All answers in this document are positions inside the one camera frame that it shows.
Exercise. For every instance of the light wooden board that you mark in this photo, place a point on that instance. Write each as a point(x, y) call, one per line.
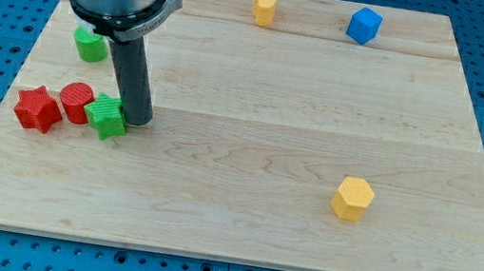
point(254, 128)

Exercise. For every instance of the green cylinder block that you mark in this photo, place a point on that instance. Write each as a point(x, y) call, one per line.
point(91, 47)

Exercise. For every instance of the blue cube block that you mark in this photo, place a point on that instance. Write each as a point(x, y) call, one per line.
point(364, 25)

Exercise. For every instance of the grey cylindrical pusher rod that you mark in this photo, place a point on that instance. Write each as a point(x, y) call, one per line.
point(130, 66)

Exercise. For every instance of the black clamp with grey lever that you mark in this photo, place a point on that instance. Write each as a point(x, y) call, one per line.
point(122, 21)

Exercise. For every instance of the red cylinder block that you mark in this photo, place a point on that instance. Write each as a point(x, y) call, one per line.
point(74, 97)

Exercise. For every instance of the yellow hexagon block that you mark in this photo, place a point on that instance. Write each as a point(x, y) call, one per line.
point(352, 199)

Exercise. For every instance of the green star block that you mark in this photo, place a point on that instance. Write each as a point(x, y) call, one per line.
point(105, 115)

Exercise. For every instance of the red star block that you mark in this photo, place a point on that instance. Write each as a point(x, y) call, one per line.
point(36, 109)

